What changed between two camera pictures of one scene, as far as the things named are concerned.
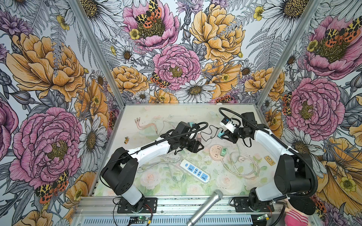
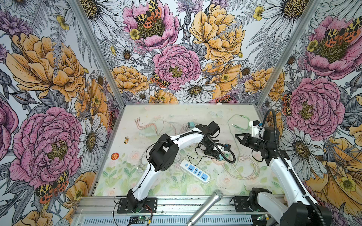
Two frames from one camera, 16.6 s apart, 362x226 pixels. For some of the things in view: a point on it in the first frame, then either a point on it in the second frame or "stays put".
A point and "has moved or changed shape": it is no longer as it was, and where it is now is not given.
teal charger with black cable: (220, 134) has moved or changed shape
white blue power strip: (195, 171) stays put
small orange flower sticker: (127, 139) stays put
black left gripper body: (190, 145) -> (208, 144)
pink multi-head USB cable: (144, 126) stays put
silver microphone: (212, 201) stays put
